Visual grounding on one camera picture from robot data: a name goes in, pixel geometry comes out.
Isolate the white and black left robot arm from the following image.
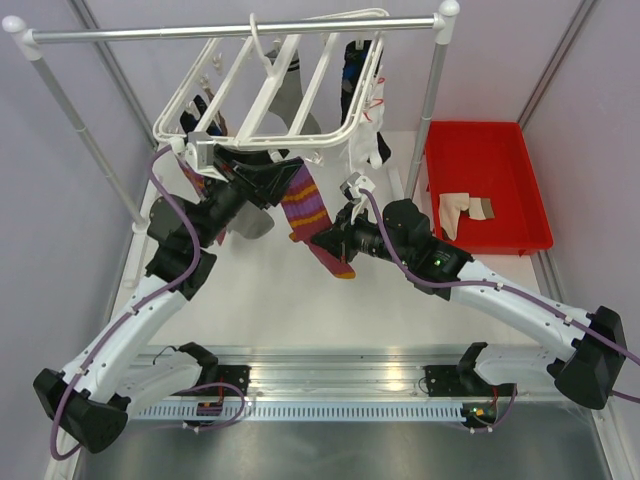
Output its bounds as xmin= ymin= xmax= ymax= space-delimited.
xmin=33 ymin=146 xmax=304 ymax=461

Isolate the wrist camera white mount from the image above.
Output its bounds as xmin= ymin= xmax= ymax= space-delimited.
xmin=185 ymin=131 xmax=225 ymax=181
xmin=340 ymin=172 xmax=375 ymax=224

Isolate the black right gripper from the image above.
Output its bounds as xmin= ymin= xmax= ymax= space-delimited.
xmin=311 ymin=201 xmax=411 ymax=267

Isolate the brown and beige back sock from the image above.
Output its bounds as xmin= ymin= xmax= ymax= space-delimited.
xmin=204 ymin=87 xmax=229 ymax=136

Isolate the white slotted cable duct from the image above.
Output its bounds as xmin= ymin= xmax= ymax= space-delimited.
xmin=136 ymin=400 xmax=465 ymax=423

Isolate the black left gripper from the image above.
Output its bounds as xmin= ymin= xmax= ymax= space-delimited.
xmin=193 ymin=143 xmax=305 ymax=248

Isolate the black and blue patterned sock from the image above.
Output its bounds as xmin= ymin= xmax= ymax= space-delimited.
xmin=340 ymin=40 xmax=371 ymax=122

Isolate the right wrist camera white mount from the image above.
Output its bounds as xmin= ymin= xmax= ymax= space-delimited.
xmin=340 ymin=172 xmax=375 ymax=224

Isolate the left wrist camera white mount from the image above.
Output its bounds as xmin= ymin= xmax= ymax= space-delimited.
xmin=185 ymin=131 xmax=225 ymax=181

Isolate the purple striped sock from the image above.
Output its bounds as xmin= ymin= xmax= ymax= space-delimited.
xmin=176 ymin=155 xmax=225 ymax=225
xmin=280 ymin=165 xmax=356 ymax=280

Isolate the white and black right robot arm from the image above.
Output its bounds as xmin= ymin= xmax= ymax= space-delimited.
xmin=311 ymin=200 xmax=627 ymax=410

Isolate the black sock back left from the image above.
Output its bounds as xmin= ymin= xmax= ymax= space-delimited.
xmin=179 ymin=95 xmax=207 ymax=134

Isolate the silver and white clothes rack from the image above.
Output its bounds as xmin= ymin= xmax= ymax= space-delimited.
xmin=2 ymin=1 xmax=460 ymax=258

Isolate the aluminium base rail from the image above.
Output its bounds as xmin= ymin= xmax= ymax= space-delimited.
xmin=77 ymin=344 xmax=614 ymax=401

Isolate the grey sock with black stripes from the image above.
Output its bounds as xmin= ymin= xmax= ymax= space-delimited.
xmin=227 ymin=202 xmax=275 ymax=240

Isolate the grey sock back row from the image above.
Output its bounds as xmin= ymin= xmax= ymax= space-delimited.
xmin=266 ymin=49 xmax=321 ymax=135

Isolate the red plastic bin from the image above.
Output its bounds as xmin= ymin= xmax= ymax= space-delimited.
xmin=425 ymin=121 xmax=553 ymax=256

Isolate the white plastic clip hanger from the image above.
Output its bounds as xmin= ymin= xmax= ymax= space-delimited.
xmin=153 ymin=8 xmax=389 ymax=150

